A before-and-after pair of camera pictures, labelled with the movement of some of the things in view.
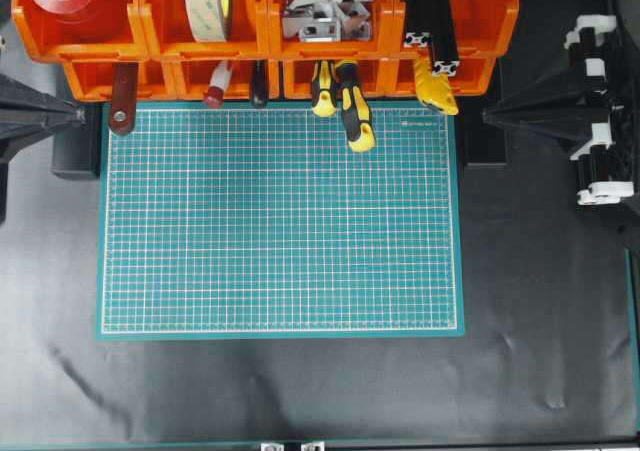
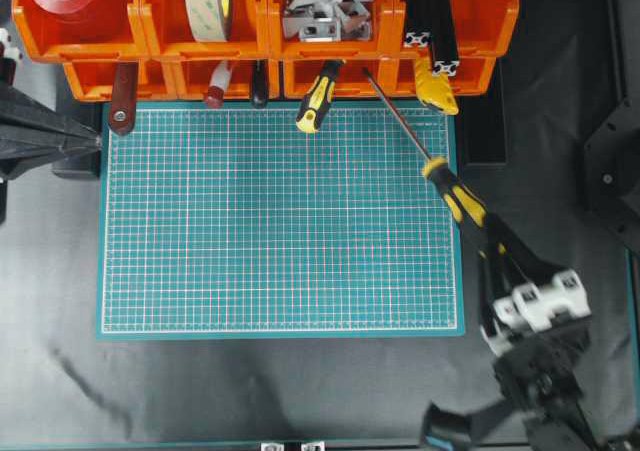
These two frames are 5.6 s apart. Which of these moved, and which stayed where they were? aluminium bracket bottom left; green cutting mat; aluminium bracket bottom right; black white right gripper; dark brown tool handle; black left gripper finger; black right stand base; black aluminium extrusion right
Moved: black white right gripper; black left gripper finger
Stayed: black right stand base; black aluminium extrusion right; aluminium bracket bottom left; aluminium bracket bottom right; dark brown tool handle; green cutting mat
